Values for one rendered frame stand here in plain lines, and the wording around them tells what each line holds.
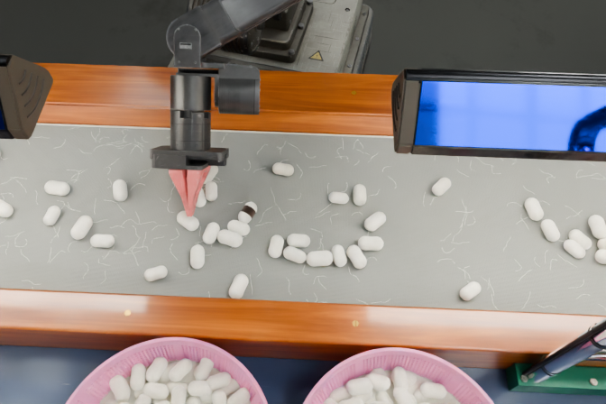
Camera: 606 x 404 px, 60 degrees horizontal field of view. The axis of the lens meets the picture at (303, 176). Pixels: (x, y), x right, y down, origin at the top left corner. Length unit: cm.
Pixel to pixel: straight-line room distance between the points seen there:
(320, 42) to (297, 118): 56
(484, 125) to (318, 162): 41
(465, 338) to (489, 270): 12
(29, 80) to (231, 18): 29
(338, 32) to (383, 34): 73
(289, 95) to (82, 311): 47
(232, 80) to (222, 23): 8
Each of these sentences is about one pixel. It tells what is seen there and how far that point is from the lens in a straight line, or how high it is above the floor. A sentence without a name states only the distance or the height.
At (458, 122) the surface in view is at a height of 108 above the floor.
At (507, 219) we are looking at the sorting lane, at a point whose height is 74.
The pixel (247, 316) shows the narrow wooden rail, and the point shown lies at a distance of 72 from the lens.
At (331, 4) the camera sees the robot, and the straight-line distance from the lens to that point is 154.
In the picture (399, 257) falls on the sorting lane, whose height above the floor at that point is 74.
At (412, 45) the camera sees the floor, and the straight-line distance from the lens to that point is 215.
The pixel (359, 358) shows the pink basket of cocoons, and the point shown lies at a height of 77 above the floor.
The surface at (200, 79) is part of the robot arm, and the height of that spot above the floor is 91.
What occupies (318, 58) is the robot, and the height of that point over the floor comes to 48.
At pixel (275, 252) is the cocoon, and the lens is 76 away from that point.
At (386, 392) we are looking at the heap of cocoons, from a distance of 74.
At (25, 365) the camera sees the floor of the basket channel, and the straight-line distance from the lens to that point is 89.
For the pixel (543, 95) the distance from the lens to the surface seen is 51.
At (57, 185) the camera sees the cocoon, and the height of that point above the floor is 76.
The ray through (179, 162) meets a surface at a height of 84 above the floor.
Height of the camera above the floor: 145
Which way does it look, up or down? 58 degrees down
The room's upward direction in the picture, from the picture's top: straight up
